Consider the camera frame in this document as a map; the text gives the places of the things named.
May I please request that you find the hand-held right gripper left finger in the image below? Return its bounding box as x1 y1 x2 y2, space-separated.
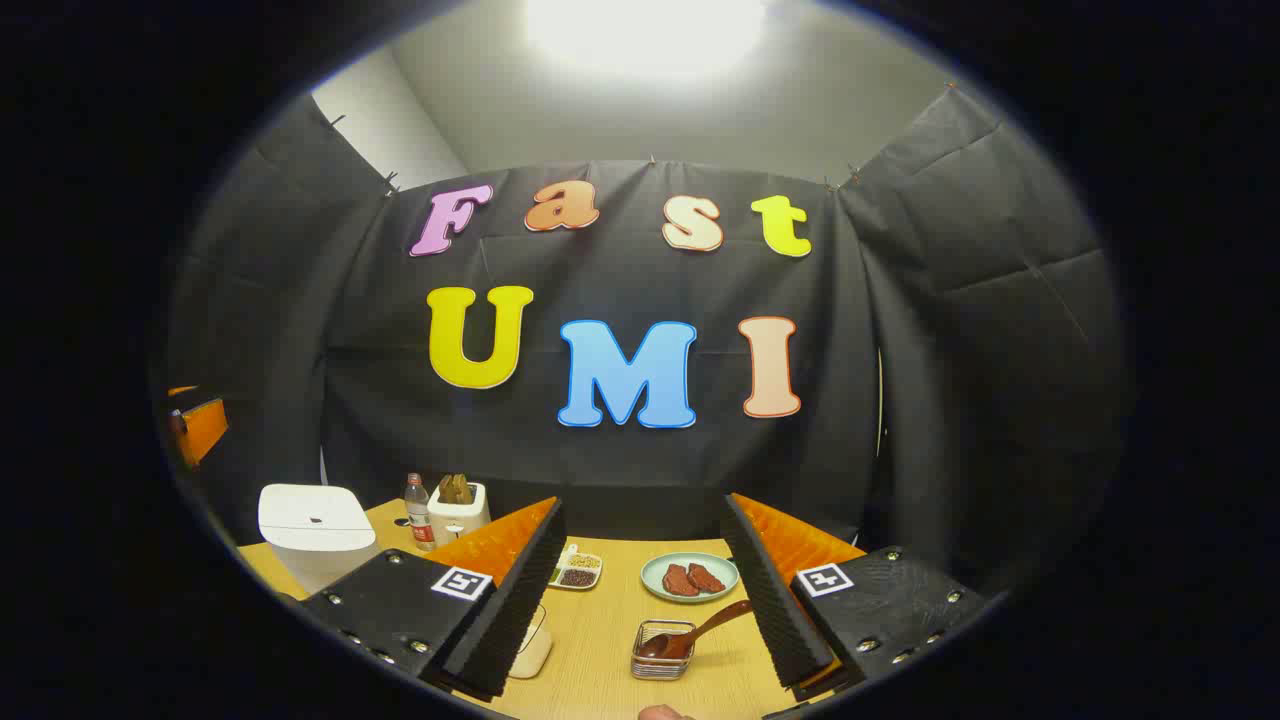
298 497 567 701

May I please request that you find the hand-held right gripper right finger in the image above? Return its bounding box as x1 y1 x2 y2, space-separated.
720 492 987 701

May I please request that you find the clear container of rice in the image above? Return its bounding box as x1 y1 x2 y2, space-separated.
508 603 555 681

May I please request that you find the brown wooden spoon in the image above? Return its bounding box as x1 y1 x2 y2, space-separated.
638 600 754 661

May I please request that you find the white rice cooker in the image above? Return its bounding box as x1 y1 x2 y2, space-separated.
258 484 380 597

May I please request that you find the white divided grain dish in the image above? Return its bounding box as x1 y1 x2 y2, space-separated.
548 543 604 592

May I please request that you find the white toaster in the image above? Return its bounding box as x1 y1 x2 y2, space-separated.
427 482 492 547

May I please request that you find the light green plate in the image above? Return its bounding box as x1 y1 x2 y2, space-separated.
640 552 742 605

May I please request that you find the clear plastic water bottle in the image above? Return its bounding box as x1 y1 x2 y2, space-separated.
404 473 438 552

